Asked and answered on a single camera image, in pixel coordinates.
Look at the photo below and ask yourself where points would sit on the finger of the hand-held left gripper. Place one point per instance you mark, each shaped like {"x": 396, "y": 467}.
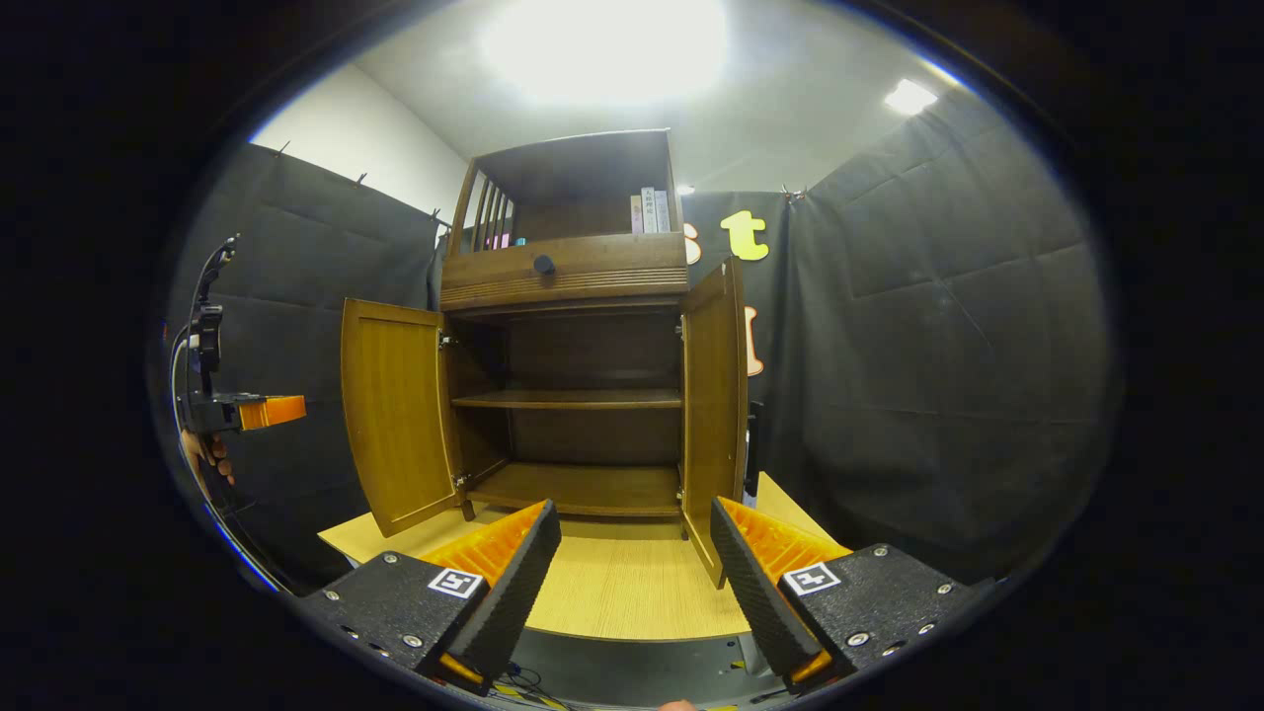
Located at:
{"x": 275, "y": 411}

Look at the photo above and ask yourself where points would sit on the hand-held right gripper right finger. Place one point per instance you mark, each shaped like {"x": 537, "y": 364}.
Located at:
{"x": 750, "y": 588}

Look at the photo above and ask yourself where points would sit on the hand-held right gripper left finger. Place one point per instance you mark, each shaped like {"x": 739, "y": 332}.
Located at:
{"x": 518, "y": 592}

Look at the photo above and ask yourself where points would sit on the wooden cabinet door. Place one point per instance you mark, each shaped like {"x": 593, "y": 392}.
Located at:
{"x": 713, "y": 415}
{"x": 395, "y": 415}

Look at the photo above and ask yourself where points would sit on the wooden double-door shoe cabinet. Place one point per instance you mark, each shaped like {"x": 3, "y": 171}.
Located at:
{"x": 583, "y": 168}

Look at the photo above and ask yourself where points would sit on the wooden inner cabinet shelf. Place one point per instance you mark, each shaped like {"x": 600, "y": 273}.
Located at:
{"x": 573, "y": 399}

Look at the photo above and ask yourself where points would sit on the wooden cabinet drawer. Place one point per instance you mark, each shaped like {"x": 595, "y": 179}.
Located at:
{"x": 612, "y": 265}

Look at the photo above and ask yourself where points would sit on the black backdrop cloth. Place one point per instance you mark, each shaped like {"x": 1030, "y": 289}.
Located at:
{"x": 938, "y": 346}

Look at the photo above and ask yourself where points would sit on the black round drawer knob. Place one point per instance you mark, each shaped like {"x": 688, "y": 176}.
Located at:
{"x": 544, "y": 265}

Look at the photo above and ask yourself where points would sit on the tan book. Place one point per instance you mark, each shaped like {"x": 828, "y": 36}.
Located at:
{"x": 636, "y": 215}

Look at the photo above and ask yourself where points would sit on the large ceiling light panel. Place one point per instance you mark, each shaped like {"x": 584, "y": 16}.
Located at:
{"x": 607, "y": 44}

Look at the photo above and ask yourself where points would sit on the small ceiling light panel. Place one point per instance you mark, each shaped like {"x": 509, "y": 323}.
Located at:
{"x": 910, "y": 97}

